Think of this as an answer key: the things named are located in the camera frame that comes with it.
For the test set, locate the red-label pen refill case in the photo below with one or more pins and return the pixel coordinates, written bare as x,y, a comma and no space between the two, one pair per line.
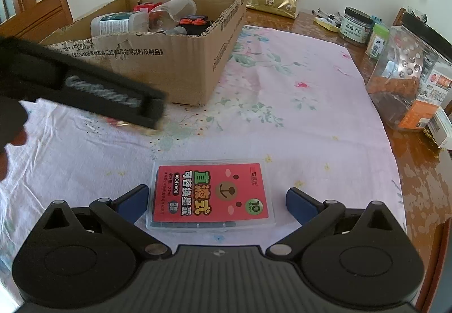
212,189

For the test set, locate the yellow note pad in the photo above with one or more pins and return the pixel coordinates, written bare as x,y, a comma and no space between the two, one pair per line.
326,25

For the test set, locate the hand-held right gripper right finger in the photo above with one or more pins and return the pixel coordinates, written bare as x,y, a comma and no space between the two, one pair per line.
300,203

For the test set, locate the large clear plastic jar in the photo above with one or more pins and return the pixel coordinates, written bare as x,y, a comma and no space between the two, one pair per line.
388,87

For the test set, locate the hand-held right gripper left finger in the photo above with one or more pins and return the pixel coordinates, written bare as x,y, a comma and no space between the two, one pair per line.
135,202

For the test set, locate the black-lidded jar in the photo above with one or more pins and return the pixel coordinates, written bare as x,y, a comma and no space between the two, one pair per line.
355,30

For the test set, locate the cardboard box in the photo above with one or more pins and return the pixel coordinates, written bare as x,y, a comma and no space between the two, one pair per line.
176,66

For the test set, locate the orange box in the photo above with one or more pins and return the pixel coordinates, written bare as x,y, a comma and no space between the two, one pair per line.
420,116

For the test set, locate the pink floral cloth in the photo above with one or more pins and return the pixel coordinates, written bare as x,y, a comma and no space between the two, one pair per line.
282,105

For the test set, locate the bunch of pens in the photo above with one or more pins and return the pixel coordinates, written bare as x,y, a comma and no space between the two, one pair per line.
330,17

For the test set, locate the black box with red caps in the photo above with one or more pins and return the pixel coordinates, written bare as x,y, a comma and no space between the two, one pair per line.
197,29

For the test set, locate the small red item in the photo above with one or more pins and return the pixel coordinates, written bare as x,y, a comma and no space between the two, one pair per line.
146,6

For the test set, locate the clear plastic container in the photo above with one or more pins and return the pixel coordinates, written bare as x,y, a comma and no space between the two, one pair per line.
170,11

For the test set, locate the green-lidded container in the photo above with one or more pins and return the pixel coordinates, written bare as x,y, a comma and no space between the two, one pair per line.
378,41

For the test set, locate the white box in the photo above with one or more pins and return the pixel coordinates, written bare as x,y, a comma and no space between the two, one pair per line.
441,129

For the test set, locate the white bottle with green label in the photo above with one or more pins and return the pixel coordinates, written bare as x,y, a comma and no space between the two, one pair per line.
116,22

